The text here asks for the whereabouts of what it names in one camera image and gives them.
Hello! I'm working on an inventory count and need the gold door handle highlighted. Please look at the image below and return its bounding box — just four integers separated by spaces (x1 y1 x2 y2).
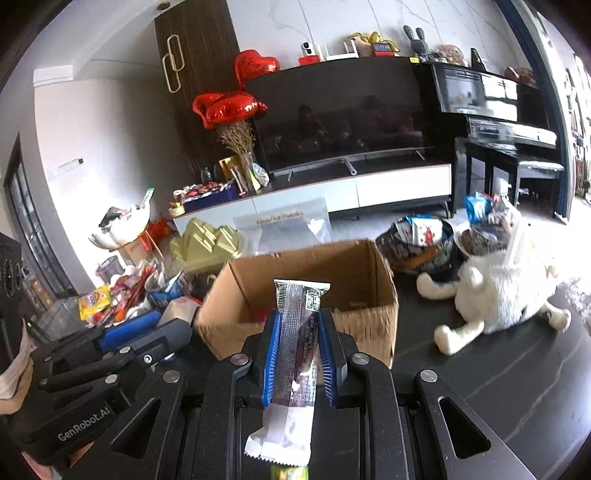
163 34 183 94

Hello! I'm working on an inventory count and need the brown cardboard box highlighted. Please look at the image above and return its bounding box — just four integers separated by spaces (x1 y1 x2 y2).
194 237 400 370

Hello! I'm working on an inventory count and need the black upright piano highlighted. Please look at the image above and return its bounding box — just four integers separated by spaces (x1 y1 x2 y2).
429 61 566 217

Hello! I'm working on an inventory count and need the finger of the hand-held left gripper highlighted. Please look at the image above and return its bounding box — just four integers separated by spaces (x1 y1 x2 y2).
37 318 195 394
28 310 163 370

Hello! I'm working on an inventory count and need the red heart balloon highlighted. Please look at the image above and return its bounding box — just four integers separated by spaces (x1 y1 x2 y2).
205 96 269 127
234 49 281 88
192 92 241 130

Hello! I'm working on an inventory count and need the white router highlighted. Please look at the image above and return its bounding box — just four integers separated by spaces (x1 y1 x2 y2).
322 41 360 62

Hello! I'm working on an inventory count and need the white television cabinet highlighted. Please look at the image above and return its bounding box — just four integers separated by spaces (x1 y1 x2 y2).
173 161 454 236

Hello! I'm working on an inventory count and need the clear zip bag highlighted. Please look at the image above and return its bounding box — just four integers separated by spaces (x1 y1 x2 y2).
233 198 333 257

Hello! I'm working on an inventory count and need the white plush toy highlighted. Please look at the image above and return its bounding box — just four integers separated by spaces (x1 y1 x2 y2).
416 228 572 356

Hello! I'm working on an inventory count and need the dark wooden cabinet door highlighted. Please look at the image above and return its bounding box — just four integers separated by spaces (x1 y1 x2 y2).
154 2 245 185

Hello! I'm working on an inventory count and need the grey bunny doll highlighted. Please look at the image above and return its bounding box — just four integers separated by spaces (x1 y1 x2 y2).
403 25 430 62

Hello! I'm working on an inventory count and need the brown teddy doll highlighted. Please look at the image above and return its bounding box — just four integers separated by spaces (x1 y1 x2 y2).
434 44 468 65

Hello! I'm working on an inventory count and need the small open cardboard carton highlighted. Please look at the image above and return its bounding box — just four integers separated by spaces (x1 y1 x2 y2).
117 233 162 268

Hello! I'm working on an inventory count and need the blue snack canister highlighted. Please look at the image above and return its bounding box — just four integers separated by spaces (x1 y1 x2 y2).
144 272 195 311

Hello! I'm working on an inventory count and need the glass vase of dried flowers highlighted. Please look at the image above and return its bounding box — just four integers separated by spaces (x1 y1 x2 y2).
216 121 269 192

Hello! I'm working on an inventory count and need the white wall switch panel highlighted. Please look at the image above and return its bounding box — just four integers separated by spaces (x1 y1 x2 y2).
48 158 86 180

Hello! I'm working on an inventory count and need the silver purple snack bar packet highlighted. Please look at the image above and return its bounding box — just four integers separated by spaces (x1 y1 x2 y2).
244 278 332 466

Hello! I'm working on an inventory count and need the dark patterned snack basket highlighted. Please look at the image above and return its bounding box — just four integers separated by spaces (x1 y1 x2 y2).
375 217 459 277

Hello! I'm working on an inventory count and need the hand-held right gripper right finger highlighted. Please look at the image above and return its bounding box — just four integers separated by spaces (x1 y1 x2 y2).
318 309 536 480

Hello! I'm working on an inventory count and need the red gift box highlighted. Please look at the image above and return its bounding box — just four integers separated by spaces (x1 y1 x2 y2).
147 219 175 241

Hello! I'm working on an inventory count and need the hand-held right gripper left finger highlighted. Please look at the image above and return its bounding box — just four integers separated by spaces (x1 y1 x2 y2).
92 310 283 480

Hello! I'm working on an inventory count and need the yellow snack packet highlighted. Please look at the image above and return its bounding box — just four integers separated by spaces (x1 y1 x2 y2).
78 284 114 321

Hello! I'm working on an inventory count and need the gold mountain-shaped ornament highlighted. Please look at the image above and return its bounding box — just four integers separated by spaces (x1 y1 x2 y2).
170 218 246 275

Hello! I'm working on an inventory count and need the white pedestal bowl of snacks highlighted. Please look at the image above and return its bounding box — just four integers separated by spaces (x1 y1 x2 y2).
95 258 162 328

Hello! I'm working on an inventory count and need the dark framed glass door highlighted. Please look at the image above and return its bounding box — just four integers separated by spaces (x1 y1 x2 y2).
2 134 77 301

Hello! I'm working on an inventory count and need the black speaker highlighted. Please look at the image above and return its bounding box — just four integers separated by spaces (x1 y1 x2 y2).
0 231 24 337

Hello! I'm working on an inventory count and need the blue tray of snacks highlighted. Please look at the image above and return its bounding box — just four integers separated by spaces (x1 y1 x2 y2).
181 180 241 213

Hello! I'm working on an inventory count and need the white snack packet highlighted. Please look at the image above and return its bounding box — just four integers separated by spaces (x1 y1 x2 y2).
159 295 204 329

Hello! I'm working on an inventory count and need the black piano bench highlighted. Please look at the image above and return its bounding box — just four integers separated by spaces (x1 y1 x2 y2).
464 141 566 220

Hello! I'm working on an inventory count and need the yellow toy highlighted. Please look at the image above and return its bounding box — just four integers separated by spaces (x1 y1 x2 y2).
345 31 393 57

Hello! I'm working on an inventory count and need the black curved television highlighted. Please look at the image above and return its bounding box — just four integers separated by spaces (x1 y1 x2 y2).
244 56 435 178

